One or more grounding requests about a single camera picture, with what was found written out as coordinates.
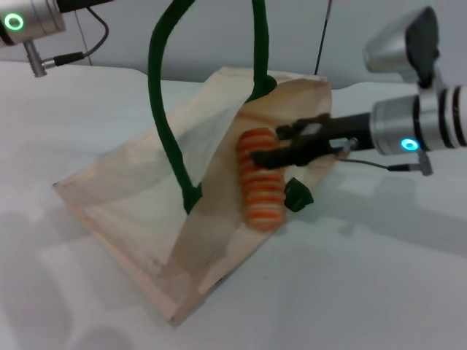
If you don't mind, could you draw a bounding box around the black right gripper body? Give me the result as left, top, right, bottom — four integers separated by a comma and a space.
302, 112, 374, 161

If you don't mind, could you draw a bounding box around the orange striped bread loaf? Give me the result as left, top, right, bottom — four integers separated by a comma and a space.
235, 127, 286, 233

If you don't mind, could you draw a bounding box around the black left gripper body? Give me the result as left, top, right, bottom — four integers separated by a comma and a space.
56, 0, 114, 14

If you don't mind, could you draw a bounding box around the white handbag with green handles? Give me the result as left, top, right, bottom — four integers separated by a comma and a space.
53, 0, 333, 327

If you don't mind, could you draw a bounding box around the grey right arm cable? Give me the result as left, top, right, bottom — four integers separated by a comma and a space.
337, 145, 420, 172

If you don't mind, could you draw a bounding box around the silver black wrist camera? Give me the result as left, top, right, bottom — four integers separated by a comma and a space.
363, 6, 442, 98

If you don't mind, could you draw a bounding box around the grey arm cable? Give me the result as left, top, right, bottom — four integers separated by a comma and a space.
54, 7, 109, 67
337, 145, 420, 172

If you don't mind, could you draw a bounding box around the thin dark wall strip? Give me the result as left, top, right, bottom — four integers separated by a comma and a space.
314, 0, 333, 76

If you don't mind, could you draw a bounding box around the grey left arm cable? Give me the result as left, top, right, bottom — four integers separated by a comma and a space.
54, 7, 109, 67

